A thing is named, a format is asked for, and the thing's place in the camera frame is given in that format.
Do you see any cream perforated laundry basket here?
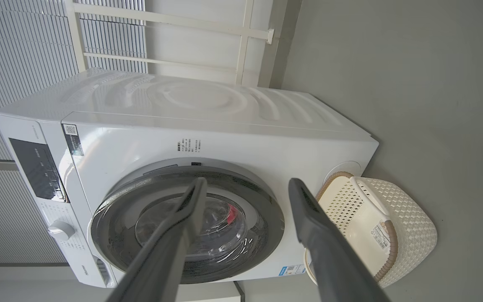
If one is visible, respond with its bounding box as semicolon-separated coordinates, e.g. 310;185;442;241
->
304;171;438;288

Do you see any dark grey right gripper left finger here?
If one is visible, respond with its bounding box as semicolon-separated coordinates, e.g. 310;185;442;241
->
106;177;208;302

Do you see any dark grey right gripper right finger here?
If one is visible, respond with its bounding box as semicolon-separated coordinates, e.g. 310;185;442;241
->
288;178;391;302

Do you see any red and white garment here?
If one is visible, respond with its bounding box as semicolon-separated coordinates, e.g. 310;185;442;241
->
224;203;241;223

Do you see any white front-load washing machine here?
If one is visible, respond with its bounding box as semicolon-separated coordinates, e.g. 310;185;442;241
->
0;67;379;289

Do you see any silver washing machine dial knob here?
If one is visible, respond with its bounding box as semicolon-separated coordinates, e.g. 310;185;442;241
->
48;221;75;242

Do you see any round glass washer door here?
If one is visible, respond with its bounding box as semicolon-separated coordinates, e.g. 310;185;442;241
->
91;165;285;285

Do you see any white metal rack frame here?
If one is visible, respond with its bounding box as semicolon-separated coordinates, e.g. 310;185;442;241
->
63;0;275;86

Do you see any blue energy label sticker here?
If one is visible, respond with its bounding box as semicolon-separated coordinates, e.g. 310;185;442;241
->
279;264;307;276

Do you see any black washing machine display panel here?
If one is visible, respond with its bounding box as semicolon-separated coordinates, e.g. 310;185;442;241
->
8;138;67;203

